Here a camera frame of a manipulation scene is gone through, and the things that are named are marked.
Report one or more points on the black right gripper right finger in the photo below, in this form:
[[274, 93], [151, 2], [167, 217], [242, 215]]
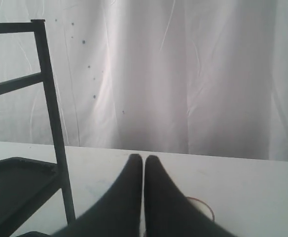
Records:
[[168, 213]]

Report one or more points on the white backdrop curtain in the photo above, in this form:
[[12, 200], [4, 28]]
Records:
[[202, 77]]

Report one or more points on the black metal shelf rack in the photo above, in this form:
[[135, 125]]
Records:
[[30, 174]]

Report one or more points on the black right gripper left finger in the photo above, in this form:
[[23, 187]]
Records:
[[118, 212]]

